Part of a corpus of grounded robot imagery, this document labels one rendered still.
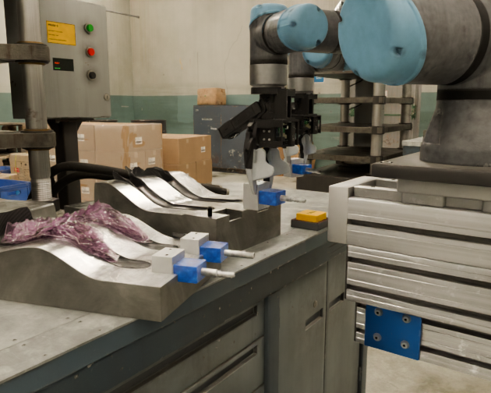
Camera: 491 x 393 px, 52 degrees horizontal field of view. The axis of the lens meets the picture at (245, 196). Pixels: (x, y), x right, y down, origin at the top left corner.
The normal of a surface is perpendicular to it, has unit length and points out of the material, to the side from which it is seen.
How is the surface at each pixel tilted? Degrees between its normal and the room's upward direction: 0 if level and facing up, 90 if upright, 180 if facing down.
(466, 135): 72
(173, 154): 90
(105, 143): 83
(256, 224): 90
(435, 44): 107
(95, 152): 96
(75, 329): 0
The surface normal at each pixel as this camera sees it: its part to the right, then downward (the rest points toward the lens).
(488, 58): 0.36, 0.61
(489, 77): -0.25, 0.18
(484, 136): -0.32, -0.14
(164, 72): -0.53, 0.15
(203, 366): 0.83, 0.10
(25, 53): 0.32, 0.17
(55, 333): 0.00, -0.98
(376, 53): -0.89, 0.19
